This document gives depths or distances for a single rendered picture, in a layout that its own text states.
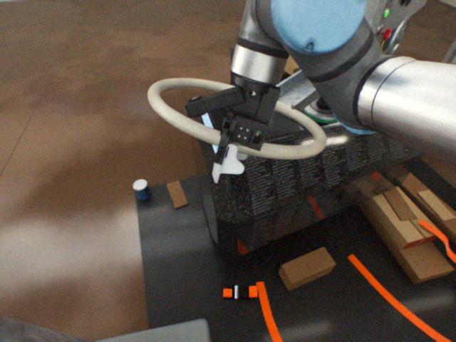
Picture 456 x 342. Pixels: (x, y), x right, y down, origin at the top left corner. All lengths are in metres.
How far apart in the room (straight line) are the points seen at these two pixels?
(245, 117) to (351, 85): 0.19
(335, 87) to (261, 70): 0.13
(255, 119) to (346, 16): 0.23
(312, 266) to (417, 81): 1.46
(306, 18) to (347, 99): 0.11
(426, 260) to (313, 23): 1.86
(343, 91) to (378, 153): 1.18
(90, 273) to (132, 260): 0.25
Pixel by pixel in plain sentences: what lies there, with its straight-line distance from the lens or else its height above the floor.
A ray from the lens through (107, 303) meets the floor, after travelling 1.84.
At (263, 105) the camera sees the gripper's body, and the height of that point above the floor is 1.37.
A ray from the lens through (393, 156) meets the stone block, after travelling 1.61.
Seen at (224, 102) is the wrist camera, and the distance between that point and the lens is 0.48.
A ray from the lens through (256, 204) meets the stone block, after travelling 1.22.
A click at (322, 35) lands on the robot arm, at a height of 1.53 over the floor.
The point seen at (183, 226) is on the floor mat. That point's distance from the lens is 1.91.
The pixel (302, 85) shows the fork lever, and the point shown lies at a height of 1.10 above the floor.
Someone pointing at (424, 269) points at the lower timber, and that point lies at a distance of 2.03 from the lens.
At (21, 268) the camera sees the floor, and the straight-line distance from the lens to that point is 2.20.
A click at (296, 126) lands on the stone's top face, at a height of 0.85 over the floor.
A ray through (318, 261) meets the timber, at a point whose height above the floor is 0.14.
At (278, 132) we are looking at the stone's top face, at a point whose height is 0.85.
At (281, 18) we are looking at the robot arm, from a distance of 0.32.
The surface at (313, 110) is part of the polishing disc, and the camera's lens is 1.35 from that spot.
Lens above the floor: 1.63
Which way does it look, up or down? 47 degrees down
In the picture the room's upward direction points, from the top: straight up
